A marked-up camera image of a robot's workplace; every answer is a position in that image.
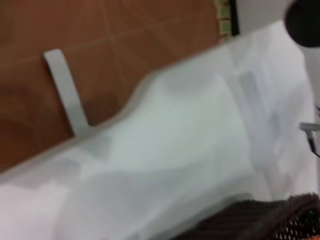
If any dark brown wicker basket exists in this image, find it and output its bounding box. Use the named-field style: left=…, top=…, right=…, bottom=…
left=172, top=191, right=320, bottom=240

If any grey table leg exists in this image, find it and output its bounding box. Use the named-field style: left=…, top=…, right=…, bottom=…
left=42, top=48, right=94, bottom=138

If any black frame post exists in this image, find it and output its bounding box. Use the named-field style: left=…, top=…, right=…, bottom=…
left=228, top=0, right=241, bottom=36

